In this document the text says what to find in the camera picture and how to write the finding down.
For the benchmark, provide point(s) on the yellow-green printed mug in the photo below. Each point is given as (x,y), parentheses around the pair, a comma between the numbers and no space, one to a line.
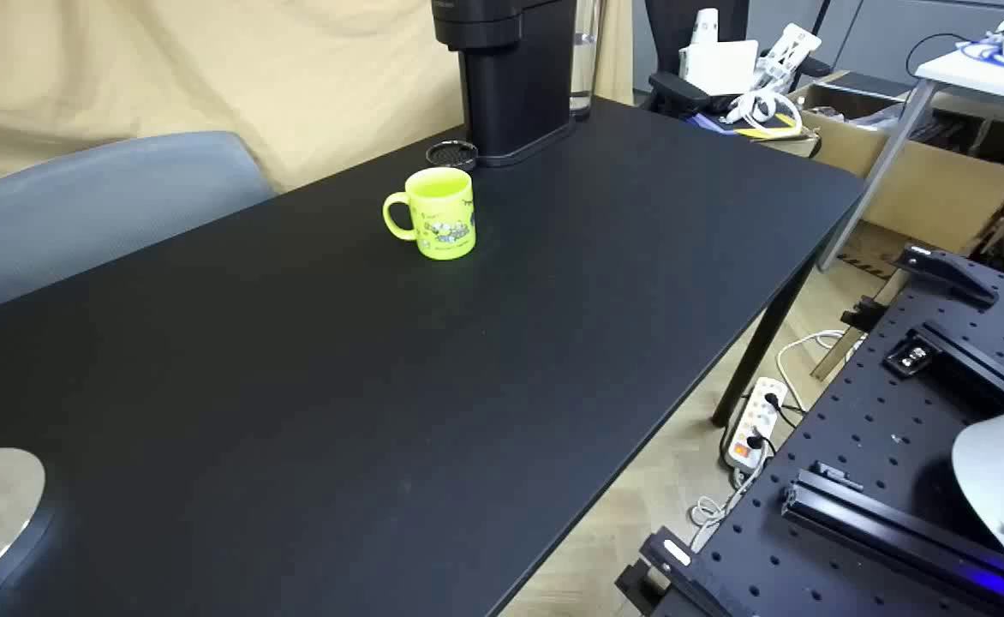
(443,225)

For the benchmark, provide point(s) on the black round rimmed object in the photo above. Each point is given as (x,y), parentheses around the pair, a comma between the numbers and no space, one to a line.
(451,145)

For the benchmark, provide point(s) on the black table leg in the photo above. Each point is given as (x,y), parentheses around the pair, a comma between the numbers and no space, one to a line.
(765,344)

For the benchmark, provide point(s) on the silver metal pole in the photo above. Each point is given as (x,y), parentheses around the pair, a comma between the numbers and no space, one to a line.
(588,53)

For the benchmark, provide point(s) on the white floor power strip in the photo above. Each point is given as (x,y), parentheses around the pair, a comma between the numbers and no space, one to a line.
(757,427)

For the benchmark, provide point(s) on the small round metal floor fitting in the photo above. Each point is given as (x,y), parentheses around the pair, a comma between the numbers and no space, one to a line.
(707,513)

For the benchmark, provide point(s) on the white box device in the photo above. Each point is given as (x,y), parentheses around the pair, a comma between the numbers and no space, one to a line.
(715,63)

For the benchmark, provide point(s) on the beige fabric curtain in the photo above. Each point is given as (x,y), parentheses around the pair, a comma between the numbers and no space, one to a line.
(239,69)

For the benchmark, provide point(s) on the black perforated breadboard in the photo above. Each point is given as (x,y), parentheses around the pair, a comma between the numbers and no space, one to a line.
(846,458)

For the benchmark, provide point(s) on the white multi-socket power strip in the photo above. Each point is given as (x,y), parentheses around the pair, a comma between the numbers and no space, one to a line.
(791,50)

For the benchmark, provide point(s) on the brown cardboard box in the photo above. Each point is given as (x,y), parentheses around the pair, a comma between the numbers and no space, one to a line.
(942,191)

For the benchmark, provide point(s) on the white side table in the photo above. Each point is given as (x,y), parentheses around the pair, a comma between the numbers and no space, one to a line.
(984,85)

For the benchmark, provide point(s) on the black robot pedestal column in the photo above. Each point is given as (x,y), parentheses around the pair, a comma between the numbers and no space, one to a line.
(516,81)

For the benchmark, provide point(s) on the small black mount block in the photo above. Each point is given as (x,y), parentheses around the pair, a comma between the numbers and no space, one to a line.
(909,354)

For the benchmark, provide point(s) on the black clamp bracket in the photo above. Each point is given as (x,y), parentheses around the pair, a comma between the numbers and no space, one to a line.
(949,274)

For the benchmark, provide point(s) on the long black aluminium rail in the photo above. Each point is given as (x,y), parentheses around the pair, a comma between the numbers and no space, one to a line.
(898,530)

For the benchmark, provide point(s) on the short black aluminium rail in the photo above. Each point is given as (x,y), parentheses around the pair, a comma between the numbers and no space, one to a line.
(982,363)

